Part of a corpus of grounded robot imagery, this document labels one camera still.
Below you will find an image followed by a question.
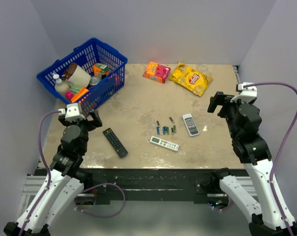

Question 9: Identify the small white remote control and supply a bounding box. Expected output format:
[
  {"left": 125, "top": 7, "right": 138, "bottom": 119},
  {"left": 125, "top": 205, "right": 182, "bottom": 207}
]
[{"left": 182, "top": 114, "right": 200, "bottom": 137}]

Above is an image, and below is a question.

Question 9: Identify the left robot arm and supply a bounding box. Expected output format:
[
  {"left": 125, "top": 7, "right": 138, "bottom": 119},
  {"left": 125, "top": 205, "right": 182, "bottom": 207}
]
[{"left": 3, "top": 108, "right": 102, "bottom": 236}]

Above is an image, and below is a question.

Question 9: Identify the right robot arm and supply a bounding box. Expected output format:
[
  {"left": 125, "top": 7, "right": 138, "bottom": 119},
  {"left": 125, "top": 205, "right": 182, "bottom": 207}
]
[{"left": 208, "top": 92, "right": 297, "bottom": 236}]

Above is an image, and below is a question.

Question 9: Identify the black TV remote control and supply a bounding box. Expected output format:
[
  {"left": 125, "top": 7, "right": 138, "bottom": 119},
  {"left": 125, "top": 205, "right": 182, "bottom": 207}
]
[{"left": 103, "top": 128, "right": 128, "bottom": 158}]

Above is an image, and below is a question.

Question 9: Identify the long white remote control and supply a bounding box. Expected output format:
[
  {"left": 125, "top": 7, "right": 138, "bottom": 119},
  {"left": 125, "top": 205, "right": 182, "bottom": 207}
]
[{"left": 150, "top": 136, "right": 179, "bottom": 151}]

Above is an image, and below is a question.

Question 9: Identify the yellow Lays chips bag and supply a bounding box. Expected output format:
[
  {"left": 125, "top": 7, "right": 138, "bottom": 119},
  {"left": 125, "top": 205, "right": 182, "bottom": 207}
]
[{"left": 170, "top": 62, "right": 213, "bottom": 96}]

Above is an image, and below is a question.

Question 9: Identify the orange box in basket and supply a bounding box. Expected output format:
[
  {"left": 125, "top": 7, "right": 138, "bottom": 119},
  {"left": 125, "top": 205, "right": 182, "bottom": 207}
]
[{"left": 71, "top": 88, "right": 89, "bottom": 103}]

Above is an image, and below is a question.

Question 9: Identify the pink small box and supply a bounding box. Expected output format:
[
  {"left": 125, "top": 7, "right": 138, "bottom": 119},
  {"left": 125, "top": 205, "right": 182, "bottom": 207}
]
[{"left": 64, "top": 90, "right": 75, "bottom": 100}]

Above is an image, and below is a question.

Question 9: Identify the light green packet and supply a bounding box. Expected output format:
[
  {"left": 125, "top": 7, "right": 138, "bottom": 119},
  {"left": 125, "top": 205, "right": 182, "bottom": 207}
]
[{"left": 69, "top": 84, "right": 83, "bottom": 94}]

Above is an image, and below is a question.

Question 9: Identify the metal tin can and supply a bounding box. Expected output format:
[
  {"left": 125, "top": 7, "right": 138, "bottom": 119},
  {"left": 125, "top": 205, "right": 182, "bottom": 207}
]
[{"left": 89, "top": 76, "right": 101, "bottom": 87}]

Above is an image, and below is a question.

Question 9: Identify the white bottle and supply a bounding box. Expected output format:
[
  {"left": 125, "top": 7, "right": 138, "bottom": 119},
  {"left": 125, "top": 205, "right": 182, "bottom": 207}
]
[{"left": 53, "top": 74, "right": 70, "bottom": 99}]

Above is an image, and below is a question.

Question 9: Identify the cream cylindrical container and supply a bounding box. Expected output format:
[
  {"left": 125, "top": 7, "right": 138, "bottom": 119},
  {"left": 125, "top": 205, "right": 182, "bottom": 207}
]
[{"left": 61, "top": 62, "right": 91, "bottom": 88}]

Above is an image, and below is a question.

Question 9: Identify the orange green juice carton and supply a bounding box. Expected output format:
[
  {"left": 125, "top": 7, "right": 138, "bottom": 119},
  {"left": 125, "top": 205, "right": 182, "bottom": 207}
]
[{"left": 92, "top": 63, "right": 109, "bottom": 80}]

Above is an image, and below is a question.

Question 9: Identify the blue battery middle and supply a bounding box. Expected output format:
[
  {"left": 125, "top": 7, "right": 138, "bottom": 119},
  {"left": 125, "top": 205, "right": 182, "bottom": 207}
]
[{"left": 163, "top": 126, "right": 167, "bottom": 135}]

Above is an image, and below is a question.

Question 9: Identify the orange pink snack box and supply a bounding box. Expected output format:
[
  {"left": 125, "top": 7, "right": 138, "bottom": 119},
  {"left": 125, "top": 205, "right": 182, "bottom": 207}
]
[{"left": 143, "top": 61, "right": 171, "bottom": 84}]

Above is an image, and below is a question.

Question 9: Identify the blue plastic shopping basket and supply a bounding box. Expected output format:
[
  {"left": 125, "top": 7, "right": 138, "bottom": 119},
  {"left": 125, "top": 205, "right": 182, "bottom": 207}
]
[{"left": 36, "top": 38, "right": 127, "bottom": 116}]

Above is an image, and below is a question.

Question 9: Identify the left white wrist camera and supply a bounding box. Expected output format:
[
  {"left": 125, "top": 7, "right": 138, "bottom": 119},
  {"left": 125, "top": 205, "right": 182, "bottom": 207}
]
[{"left": 65, "top": 103, "right": 86, "bottom": 122}]

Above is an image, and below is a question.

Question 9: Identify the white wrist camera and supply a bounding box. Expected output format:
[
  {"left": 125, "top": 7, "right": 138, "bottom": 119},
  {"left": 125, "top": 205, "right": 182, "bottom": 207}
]
[
  {"left": 65, "top": 103, "right": 86, "bottom": 122},
  {"left": 231, "top": 82, "right": 257, "bottom": 103}
]

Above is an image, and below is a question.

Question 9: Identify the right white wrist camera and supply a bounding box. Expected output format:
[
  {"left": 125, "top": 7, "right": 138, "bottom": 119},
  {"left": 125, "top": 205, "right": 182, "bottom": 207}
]
[{"left": 231, "top": 82, "right": 257, "bottom": 103}]

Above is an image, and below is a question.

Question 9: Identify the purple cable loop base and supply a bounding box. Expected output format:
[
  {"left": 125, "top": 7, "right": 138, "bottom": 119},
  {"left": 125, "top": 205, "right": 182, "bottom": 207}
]
[{"left": 74, "top": 182, "right": 126, "bottom": 218}]

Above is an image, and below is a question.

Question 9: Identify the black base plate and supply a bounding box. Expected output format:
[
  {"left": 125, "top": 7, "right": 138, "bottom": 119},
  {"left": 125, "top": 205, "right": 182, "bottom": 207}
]
[{"left": 32, "top": 168, "right": 250, "bottom": 205}]

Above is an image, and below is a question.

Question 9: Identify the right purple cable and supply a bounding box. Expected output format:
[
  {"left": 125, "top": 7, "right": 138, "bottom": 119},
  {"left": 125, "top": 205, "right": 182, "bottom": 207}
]
[{"left": 244, "top": 82, "right": 297, "bottom": 236}]

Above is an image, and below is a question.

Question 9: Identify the purple cable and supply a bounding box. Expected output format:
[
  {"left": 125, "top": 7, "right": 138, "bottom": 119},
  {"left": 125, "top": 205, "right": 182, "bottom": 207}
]
[
  {"left": 244, "top": 82, "right": 297, "bottom": 236},
  {"left": 17, "top": 110, "right": 66, "bottom": 236}
]

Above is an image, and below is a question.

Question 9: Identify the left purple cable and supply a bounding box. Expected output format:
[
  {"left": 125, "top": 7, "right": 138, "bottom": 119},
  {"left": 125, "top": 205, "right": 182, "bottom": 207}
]
[{"left": 17, "top": 110, "right": 66, "bottom": 236}]

